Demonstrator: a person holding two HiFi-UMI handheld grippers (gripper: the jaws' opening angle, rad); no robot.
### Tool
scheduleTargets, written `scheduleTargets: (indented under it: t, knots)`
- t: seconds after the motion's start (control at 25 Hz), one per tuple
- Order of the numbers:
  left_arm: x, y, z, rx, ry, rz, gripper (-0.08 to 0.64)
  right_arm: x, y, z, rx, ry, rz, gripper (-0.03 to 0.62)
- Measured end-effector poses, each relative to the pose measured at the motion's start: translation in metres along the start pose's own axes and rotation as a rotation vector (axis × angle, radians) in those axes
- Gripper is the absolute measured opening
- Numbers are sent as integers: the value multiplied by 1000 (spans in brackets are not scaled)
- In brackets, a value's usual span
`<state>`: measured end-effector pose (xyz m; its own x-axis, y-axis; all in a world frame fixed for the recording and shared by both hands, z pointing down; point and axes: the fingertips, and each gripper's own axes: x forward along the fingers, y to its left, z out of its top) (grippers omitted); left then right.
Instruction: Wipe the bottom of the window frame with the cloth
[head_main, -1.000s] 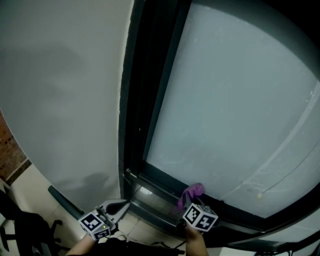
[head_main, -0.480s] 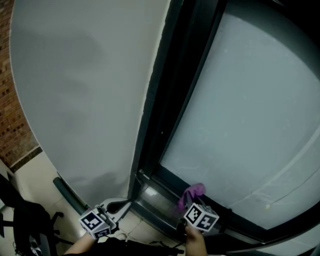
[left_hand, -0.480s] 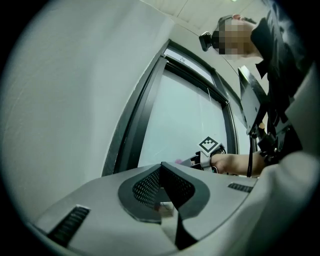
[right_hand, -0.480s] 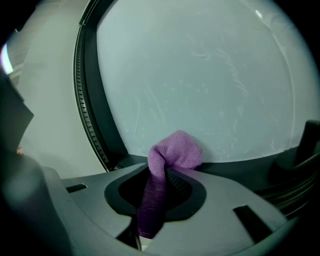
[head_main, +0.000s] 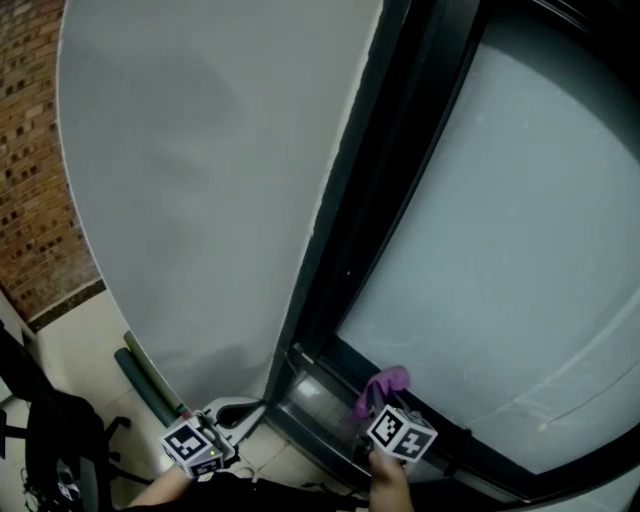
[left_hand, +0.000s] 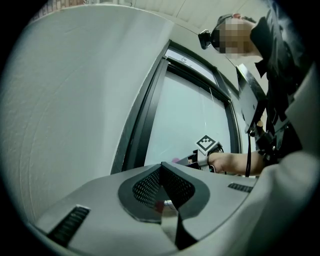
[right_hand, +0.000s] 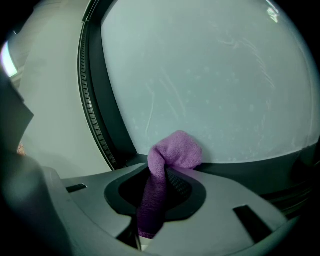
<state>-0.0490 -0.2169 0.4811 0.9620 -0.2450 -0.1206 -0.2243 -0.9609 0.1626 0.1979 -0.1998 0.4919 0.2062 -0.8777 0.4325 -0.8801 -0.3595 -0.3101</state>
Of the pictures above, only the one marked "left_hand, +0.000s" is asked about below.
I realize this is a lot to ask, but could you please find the frosted window glass pane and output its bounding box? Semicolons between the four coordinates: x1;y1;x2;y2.
144;71;232;167

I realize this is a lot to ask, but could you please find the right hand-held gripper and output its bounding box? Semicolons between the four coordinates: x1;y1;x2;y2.
178;134;223;171

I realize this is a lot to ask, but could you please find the person's black clothing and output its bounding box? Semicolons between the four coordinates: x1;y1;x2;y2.
249;9;316;163

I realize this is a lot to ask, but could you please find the black head-mounted camera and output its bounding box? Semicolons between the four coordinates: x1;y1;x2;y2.
198;13;235;50

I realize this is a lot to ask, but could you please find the black chest board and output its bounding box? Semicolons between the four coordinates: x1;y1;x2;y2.
236;63;268;136

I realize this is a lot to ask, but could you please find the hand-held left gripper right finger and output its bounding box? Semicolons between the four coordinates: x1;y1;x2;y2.
161;161;258;251

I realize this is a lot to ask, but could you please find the black hanging strap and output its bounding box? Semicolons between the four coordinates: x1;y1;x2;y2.
245;132;253;178

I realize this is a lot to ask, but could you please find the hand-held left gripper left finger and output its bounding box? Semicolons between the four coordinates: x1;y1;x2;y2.
34;162;181;255

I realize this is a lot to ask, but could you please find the black window frame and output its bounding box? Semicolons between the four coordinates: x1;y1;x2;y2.
111;39;243;176

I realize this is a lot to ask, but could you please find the person's right forearm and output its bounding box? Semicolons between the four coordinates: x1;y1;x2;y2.
208;151;266;177

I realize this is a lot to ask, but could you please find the person's head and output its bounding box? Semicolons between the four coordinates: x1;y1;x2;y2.
214;13;262;61

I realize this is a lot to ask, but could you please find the clear transom glass pane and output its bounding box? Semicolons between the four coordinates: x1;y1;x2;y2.
164;48;218;85

